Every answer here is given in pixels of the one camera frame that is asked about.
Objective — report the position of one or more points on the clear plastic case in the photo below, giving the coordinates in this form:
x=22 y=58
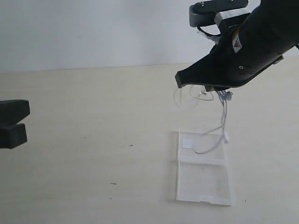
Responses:
x=203 y=178

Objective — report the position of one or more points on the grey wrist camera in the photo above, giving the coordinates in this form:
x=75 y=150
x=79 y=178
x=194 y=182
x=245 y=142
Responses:
x=210 y=12

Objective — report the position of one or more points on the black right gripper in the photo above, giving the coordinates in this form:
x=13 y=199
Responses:
x=246 y=51

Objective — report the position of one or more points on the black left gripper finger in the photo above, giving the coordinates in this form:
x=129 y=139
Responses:
x=13 y=111
x=12 y=136

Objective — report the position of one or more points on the white square sticker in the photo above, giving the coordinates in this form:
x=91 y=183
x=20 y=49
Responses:
x=187 y=143

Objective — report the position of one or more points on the white wired earphones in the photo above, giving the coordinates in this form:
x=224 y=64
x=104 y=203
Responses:
x=223 y=96

